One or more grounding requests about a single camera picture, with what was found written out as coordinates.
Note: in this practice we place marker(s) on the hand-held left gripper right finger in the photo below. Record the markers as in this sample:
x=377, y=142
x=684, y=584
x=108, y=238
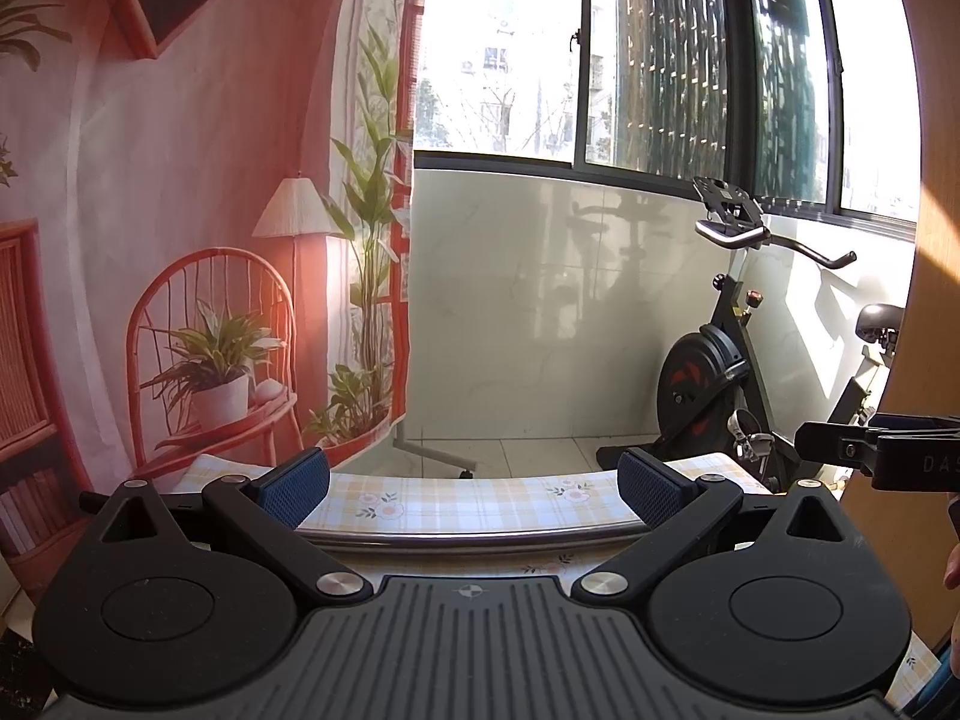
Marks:
x=651, y=491

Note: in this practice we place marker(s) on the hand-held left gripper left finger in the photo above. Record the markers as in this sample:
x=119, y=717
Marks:
x=289, y=489

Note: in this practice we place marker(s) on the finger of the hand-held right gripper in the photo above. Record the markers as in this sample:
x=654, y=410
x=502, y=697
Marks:
x=832, y=446

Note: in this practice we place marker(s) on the person's right hand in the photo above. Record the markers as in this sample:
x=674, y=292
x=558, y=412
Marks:
x=953, y=566

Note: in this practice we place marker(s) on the black exercise bike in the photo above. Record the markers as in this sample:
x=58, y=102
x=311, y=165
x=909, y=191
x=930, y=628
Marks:
x=697, y=382

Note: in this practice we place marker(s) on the grey backdrop stand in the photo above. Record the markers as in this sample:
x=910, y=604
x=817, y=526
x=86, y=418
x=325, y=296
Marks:
x=442, y=457

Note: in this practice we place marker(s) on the wooden door panel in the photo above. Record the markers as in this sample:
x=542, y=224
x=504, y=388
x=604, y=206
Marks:
x=937, y=300

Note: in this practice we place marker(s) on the yellow checked tablecloth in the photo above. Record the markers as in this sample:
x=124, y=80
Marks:
x=465, y=502

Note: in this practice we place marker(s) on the printed room backdrop cloth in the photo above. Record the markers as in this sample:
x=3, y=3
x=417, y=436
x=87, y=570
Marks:
x=187, y=202

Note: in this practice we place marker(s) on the dark framed sliding window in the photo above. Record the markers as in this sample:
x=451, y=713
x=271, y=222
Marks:
x=660, y=60

